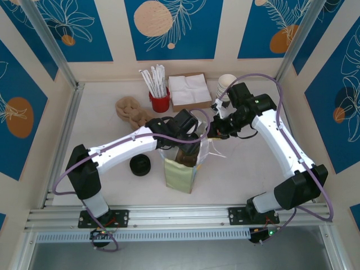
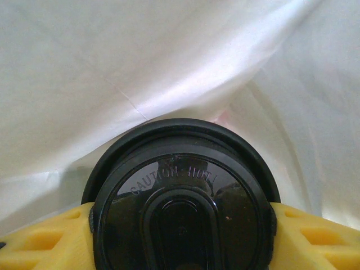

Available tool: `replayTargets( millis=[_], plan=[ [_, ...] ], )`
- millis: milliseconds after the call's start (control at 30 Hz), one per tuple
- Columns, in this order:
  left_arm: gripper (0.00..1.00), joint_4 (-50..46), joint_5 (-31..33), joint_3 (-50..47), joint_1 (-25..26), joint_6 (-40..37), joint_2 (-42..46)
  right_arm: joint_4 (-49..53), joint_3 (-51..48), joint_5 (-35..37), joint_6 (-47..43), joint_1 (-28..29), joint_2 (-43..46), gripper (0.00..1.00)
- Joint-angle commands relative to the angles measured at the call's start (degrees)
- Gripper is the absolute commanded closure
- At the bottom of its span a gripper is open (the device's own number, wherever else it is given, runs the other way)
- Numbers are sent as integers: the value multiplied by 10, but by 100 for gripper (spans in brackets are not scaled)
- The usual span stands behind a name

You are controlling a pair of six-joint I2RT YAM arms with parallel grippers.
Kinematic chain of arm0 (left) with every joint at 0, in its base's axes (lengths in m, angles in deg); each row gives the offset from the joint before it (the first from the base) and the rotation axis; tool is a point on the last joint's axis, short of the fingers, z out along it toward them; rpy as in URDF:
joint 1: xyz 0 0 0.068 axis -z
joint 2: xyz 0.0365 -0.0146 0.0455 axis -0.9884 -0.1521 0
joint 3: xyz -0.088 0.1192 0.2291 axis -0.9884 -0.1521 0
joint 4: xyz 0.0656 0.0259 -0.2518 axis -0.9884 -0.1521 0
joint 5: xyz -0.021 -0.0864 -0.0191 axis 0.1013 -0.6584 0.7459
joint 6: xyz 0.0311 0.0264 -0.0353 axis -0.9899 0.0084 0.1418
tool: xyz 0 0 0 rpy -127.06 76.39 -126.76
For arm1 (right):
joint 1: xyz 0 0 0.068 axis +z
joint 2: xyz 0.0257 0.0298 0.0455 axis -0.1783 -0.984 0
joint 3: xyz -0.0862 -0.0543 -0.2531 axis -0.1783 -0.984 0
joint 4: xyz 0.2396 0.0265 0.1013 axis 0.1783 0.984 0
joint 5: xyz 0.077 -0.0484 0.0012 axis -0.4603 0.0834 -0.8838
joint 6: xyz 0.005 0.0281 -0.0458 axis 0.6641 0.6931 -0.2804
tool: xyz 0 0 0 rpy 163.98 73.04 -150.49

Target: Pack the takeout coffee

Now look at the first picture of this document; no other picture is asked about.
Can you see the stack of white napkins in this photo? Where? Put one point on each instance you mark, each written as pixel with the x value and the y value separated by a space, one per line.
pixel 188 88

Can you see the stack of paper cups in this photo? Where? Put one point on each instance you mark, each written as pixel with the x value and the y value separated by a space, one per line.
pixel 226 81

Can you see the aluminium table side rail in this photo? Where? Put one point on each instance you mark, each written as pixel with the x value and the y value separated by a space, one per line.
pixel 72 112

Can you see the brown cardboard napkin box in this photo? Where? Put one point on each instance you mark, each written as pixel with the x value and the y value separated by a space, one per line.
pixel 191 107

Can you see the black cup lid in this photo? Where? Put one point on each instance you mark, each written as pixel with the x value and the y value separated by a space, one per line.
pixel 140 164

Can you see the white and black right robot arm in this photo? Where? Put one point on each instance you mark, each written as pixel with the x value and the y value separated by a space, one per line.
pixel 275 140

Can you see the aluminium left frame post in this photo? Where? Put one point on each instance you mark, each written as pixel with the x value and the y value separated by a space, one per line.
pixel 51 42

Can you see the white wrapped paper straw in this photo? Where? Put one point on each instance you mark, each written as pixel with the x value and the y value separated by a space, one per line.
pixel 163 81
pixel 146 83
pixel 159 81
pixel 154 81
pixel 149 84

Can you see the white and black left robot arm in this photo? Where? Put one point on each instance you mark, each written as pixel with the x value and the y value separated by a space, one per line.
pixel 121 146

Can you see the printed paper takeout bag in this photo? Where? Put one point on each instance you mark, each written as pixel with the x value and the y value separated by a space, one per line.
pixel 180 177

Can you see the red metal straw bucket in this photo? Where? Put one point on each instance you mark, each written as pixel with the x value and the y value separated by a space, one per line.
pixel 160 102

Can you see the aluminium frame post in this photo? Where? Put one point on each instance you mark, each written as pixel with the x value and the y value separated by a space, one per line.
pixel 51 42
pixel 296 42

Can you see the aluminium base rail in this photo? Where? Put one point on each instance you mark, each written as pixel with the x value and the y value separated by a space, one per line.
pixel 182 213

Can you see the aluminium right frame post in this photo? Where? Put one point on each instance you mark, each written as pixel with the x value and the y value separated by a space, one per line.
pixel 296 42

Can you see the small black controller board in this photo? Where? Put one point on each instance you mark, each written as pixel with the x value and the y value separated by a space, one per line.
pixel 261 235
pixel 98 235

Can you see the beige pulp cup carrier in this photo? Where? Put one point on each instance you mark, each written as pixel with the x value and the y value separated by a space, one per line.
pixel 184 161

